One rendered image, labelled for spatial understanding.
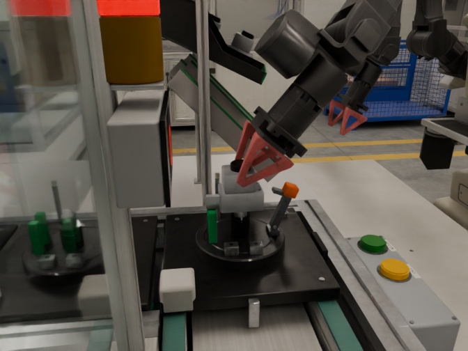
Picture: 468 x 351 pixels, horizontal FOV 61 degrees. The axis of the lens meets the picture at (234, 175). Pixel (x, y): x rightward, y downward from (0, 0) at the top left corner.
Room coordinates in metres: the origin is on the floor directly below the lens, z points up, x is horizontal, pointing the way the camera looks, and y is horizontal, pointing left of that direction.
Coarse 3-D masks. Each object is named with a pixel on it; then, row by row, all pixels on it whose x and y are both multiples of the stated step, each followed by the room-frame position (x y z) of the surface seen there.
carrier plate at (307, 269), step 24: (168, 216) 0.64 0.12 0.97; (192, 216) 0.64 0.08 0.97; (264, 216) 0.64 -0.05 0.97; (288, 216) 0.64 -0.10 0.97; (168, 240) 0.56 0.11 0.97; (192, 240) 0.56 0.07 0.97; (288, 240) 0.56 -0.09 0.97; (312, 240) 0.56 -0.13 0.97; (168, 264) 0.49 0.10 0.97; (192, 264) 0.49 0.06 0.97; (288, 264) 0.49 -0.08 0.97; (312, 264) 0.49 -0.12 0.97; (216, 288) 0.43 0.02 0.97; (240, 288) 0.43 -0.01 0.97; (264, 288) 0.43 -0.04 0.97; (288, 288) 0.43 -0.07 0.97; (312, 288) 0.43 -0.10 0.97; (336, 288) 0.44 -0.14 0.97
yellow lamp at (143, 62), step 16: (112, 16) 0.34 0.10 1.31; (128, 16) 0.34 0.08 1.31; (144, 16) 0.34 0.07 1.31; (112, 32) 0.31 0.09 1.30; (128, 32) 0.31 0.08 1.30; (144, 32) 0.32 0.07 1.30; (160, 32) 0.34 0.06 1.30; (112, 48) 0.31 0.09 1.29; (128, 48) 0.31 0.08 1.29; (144, 48) 0.32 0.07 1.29; (160, 48) 0.33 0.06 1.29; (112, 64) 0.31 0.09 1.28; (128, 64) 0.31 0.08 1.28; (144, 64) 0.32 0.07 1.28; (160, 64) 0.33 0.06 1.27; (112, 80) 0.31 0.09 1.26; (128, 80) 0.31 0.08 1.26; (144, 80) 0.32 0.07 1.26; (160, 80) 0.33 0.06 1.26
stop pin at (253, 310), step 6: (252, 300) 0.42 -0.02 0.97; (258, 300) 0.42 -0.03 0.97; (252, 306) 0.41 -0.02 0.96; (258, 306) 0.41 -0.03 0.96; (252, 312) 0.41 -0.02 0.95; (258, 312) 0.41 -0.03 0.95; (252, 318) 0.41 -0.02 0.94; (258, 318) 0.41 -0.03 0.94; (252, 324) 0.41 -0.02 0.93; (258, 324) 0.41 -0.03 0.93
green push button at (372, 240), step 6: (360, 240) 0.56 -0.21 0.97; (366, 240) 0.55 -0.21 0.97; (372, 240) 0.55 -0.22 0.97; (378, 240) 0.55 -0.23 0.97; (384, 240) 0.55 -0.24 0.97; (366, 246) 0.54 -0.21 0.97; (372, 246) 0.54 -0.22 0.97; (378, 246) 0.54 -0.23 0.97; (384, 246) 0.54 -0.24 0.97; (378, 252) 0.53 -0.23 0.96
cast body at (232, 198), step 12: (228, 168) 0.54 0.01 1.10; (252, 168) 0.54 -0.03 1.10; (228, 180) 0.51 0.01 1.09; (228, 192) 0.51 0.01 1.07; (240, 192) 0.52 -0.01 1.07; (252, 192) 0.52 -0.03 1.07; (216, 204) 0.53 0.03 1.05; (228, 204) 0.51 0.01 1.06; (240, 204) 0.52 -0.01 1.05; (252, 204) 0.52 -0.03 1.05
